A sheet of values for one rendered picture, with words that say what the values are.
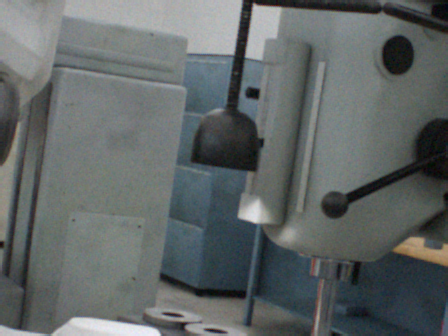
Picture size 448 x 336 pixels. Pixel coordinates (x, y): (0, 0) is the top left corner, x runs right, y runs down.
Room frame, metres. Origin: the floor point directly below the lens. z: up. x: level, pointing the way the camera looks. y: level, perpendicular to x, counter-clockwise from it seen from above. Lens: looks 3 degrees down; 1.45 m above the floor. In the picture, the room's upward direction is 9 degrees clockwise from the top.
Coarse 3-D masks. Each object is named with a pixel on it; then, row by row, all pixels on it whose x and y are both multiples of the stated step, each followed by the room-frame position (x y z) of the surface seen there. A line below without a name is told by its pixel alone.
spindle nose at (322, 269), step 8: (312, 264) 1.25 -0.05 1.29; (320, 264) 1.24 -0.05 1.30; (328, 264) 1.23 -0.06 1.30; (336, 264) 1.23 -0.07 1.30; (344, 264) 1.24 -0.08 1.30; (312, 272) 1.25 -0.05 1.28; (320, 272) 1.24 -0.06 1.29; (328, 272) 1.23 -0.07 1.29; (336, 272) 1.23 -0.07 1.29; (344, 272) 1.24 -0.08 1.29; (336, 280) 1.24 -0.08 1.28; (344, 280) 1.24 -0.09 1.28
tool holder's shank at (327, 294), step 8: (320, 280) 1.25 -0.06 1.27; (328, 280) 1.25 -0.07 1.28; (320, 288) 1.25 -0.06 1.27; (328, 288) 1.25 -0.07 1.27; (336, 288) 1.25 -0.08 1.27; (320, 296) 1.25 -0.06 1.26; (328, 296) 1.25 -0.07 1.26; (336, 296) 1.25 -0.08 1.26; (320, 304) 1.25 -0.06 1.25; (328, 304) 1.25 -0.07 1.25; (320, 312) 1.25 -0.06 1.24; (328, 312) 1.25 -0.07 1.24; (320, 320) 1.25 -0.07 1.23; (328, 320) 1.25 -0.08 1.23; (312, 328) 1.26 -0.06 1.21; (320, 328) 1.25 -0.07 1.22; (328, 328) 1.25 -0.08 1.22
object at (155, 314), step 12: (144, 312) 1.52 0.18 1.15; (156, 312) 1.54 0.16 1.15; (168, 312) 1.55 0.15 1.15; (180, 312) 1.57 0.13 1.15; (132, 324) 1.51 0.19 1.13; (144, 324) 1.50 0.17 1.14; (156, 324) 1.50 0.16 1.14; (168, 324) 1.49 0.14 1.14; (180, 324) 1.50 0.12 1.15; (192, 324) 1.49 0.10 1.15; (204, 324) 1.50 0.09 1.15
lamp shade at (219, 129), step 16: (224, 112) 1.08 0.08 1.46; (240, 112) 1.09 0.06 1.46; (208, 128) 1.08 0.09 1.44; (224, 128) 1.07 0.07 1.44; (240, 128) 1.07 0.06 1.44; (256, 128) 1.10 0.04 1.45; (192, 144) 1.09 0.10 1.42; (208, 144) 1.07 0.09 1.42; (224, 144) 1.07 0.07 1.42; (240, 144) 1.07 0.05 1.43; (256, 144) 1.09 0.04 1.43; (192, 160) 1.08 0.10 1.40; (208, 160) 1.07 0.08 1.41; (224, 160) 1.07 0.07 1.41; (240, 160) 1.07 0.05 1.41; (256, 160) 1.09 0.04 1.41
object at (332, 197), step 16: (432, 128) 1.17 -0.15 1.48; (432, 144) 1.16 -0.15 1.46; (432, 160) 1.16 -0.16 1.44; (384, 176) 1.13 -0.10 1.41; (400, 176) 1.13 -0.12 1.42; (432, 176) 1.19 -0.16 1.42; (336, 192) 1.09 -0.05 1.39; (352, 192) 1.10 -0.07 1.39; (368, 192) 1.11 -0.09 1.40; (336, 208) 1.08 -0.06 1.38
